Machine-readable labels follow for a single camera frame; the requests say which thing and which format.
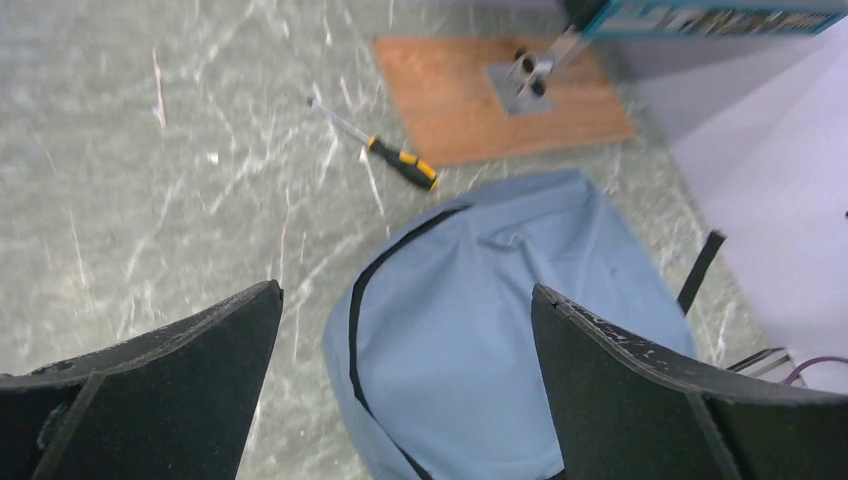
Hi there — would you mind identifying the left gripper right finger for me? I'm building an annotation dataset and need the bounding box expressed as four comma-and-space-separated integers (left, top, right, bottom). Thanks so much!
532, 285, 847, 479

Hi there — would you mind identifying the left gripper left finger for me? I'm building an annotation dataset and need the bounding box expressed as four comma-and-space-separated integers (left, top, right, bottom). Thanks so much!
1, 280, 284, 479

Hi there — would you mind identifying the blue student backpack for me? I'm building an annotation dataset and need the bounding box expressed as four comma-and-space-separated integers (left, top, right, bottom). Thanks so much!
322, 169, 724, 479

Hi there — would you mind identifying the yellow black screwdriver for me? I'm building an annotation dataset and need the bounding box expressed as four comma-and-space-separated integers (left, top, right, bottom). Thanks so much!
306, 97, 439, 191

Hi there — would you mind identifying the aluminium side rail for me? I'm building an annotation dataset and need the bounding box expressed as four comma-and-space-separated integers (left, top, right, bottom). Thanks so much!
727, 348, 796, 384

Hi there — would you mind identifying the metal stand mount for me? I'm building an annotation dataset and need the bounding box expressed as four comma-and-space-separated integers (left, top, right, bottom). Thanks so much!
483, 28, 592, 117

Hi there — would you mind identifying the grey network switch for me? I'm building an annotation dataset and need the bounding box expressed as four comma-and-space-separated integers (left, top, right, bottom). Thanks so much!
561, 0, 847, 38

